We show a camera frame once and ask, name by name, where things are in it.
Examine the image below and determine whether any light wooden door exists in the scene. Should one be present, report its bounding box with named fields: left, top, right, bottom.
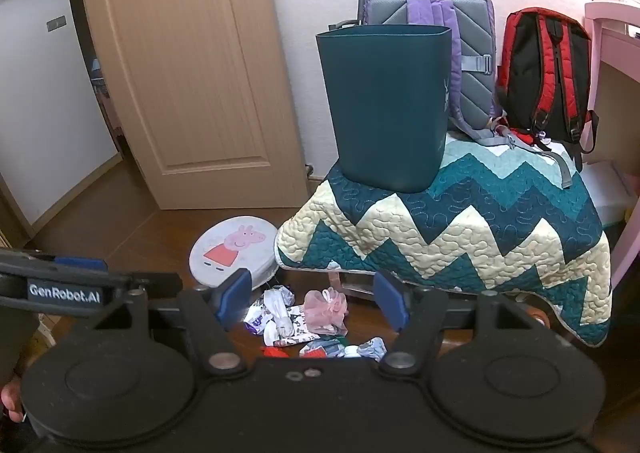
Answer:
left=75, top=0, right=311, bottom=211

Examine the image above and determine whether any pink mesh bath sponge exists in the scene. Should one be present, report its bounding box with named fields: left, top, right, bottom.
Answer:
left=303, top=287, right=349, bottom=336

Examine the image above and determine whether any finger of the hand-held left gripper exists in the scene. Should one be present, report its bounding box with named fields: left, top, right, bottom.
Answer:
left=102, top=272, right=183, bottom=301
left=0, top=248, right=108, bottom=276

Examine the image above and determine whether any pink desk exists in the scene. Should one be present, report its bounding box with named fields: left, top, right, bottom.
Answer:
left=582, top=0, right=640, bottom=289

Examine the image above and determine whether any wooden bench frame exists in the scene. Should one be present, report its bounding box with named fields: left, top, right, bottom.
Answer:
left=326, top=270, right=381, bottom=303

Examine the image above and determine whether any green red snack packet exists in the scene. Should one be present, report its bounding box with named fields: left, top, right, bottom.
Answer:
left=299, top=338, right=351, bottom=360

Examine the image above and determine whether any purple grey backpack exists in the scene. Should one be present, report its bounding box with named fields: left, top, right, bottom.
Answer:
left=361, top=0, right=576, bottom=189

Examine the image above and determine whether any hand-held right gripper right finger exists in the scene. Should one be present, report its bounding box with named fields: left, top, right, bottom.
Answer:
left=374, top=269, right=531, bottom=376

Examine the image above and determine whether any blue white crumpled wrapper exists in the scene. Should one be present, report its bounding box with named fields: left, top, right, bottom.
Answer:
left=344, top=337, right=388, bottom=361

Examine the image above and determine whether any person's left hand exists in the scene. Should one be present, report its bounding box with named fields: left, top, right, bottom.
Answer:
left=0, top=380, right=26, bottom=425

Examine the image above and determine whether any Peppa Pig round card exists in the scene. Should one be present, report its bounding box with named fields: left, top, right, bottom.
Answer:
left=188, top=214, right=280, bottom=291

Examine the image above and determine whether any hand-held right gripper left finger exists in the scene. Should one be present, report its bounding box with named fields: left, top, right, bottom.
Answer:
left=107, top=267, right=253, bottom=376

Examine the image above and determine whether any zigzag quilted blanket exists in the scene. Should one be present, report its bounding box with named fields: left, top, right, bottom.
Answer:
left=275, top=133, right=613, bottom=349

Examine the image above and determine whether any red black backpack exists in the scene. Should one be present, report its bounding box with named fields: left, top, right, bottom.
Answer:
left=495, top=8, right=600, bottom=171

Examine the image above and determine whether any silver purple snack bag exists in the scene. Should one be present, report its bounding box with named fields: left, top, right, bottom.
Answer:
left=243, top=298, right=321, bottom=348

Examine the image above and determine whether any teal plastic bin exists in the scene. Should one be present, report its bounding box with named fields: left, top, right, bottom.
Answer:
left=315, top=24, right=453, bottom=194

